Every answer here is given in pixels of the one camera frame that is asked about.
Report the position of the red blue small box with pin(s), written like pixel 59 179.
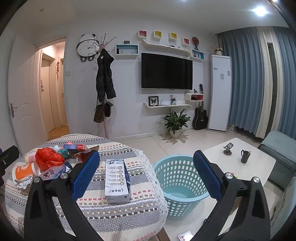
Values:
pixel 75 147

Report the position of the small phone stand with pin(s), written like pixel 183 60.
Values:
pixel 227 149

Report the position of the teal sofa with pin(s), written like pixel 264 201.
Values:
pixel 282 148

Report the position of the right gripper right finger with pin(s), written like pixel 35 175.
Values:
pixel 241 211

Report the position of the white wall shelf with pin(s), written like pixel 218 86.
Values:
pixel 154 110
pixel 167 48

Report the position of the black acoustic guitar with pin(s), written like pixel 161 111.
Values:
pixel 200 120

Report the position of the striped woven tablecloth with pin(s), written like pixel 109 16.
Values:
pixel 141 218

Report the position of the black mug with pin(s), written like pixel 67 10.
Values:
pixel 244 156

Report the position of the lower white wall shelf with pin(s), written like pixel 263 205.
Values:
pixel 154 110

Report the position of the butterfly picture frame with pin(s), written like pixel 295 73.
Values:
pixel 153 101

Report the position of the black hanging jacket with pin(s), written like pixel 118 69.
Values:
pixel 104 82

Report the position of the upper white wall shelf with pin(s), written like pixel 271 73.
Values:
pixel 167 48

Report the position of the orange white paper cup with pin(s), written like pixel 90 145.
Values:
pixel 21 172

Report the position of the green potted plant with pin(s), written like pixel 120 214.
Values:
pixel 174 122

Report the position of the red plastic bag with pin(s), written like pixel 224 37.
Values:
pixel 47 158

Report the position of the black flat television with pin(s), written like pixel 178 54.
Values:
pixel 166 72

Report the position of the brown hanging bag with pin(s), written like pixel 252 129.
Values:
pixel 99 114

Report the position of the white open door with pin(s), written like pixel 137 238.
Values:
pixel 24 95

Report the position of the panda wall clock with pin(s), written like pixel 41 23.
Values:
pixel 87 47

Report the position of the white blue toothpaste box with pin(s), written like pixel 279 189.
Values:
pixel 117 182

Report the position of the teal box wall shelf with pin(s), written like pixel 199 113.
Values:
pixel 126 49

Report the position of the orange snack wrapper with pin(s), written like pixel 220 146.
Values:
pixel 82 156

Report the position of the light blue laundry basket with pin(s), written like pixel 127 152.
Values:
pixel 182 185

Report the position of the pink coat rack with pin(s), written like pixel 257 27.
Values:
pixel 106 104

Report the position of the white standing air conditioner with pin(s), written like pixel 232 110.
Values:
pixel 221 88

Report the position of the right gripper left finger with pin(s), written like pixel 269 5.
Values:
pixel 42 221

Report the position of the blue white curtains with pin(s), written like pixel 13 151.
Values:
pixel 263 79

